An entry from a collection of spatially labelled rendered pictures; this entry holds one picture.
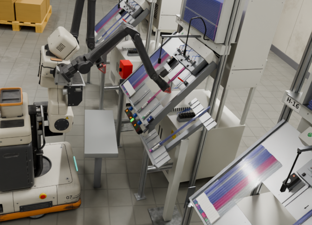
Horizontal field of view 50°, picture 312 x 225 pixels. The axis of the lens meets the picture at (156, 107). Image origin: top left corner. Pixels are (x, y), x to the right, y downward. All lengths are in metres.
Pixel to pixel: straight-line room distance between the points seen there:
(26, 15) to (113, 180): 4.13
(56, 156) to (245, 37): 1.78
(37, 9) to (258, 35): 4.57
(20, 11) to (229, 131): 4.61
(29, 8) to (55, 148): 3.88
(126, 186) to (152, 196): 0.25
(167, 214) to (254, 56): 1.41
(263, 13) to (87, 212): 2.03
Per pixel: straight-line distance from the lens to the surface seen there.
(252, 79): 2.81
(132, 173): 3.20
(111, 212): 2.85
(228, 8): 2.39
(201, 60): 2.52
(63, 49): 2.24
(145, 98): 2.75
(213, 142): 2.97
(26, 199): 2.65
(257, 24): 2.61
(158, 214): 2.87
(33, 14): 6.48
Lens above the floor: 2.12
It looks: 30 degrees down
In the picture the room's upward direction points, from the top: 9 degrees clockwise
